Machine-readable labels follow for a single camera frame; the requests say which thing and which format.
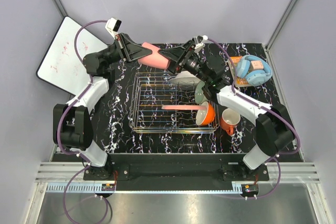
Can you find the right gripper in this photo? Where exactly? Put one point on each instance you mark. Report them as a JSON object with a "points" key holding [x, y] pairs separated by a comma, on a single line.
{"points": [[175, 53]]}

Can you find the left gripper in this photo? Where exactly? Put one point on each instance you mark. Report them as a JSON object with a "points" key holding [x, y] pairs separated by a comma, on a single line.
{"points": [[128, 50]]}

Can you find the pink cup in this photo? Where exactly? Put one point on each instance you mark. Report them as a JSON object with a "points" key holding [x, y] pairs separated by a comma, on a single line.
{"points": [[154, 60]]}

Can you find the white plate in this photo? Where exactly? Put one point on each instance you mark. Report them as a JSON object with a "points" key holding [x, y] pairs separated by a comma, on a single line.
{"points": [[185, 79]]}

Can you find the green celadon bowl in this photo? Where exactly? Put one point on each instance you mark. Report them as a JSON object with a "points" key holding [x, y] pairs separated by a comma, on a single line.
{"points": [[199, 94]]}

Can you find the pink floral plate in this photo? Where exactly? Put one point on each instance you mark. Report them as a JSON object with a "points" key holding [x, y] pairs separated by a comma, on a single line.
{"points": [[184, 107]]}

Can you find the metal wire dish rack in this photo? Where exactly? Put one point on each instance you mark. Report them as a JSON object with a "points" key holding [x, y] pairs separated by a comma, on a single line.
{"points": [[151, 91]]}

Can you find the orange bowl white inside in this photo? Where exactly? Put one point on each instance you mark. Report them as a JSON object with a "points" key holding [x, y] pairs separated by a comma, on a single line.
{"points": [[206, 115]]}

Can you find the orange mug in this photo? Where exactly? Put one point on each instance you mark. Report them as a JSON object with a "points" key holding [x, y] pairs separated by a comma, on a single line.
{"points": [[228, 120]]}

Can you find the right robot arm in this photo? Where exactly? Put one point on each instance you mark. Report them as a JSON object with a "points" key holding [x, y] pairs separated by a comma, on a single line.
{"points": [[274, 131]]}

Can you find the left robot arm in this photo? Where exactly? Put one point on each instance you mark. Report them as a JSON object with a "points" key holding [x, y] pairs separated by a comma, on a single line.
{"points": [[72, 128]]}

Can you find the white whiteboard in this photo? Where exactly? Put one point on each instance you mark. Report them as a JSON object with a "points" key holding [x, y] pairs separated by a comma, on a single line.
{"points": [[60, 66]]}

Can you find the pink cube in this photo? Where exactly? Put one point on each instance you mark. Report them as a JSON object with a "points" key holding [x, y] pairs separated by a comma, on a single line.
{"points": [[256, 65]]}

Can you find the blue headphones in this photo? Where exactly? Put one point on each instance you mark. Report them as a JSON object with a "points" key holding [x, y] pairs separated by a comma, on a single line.
{"points": [[253, 78]]}

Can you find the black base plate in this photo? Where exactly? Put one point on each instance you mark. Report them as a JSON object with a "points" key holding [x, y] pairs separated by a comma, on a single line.
{"points": [[177, 172]]}

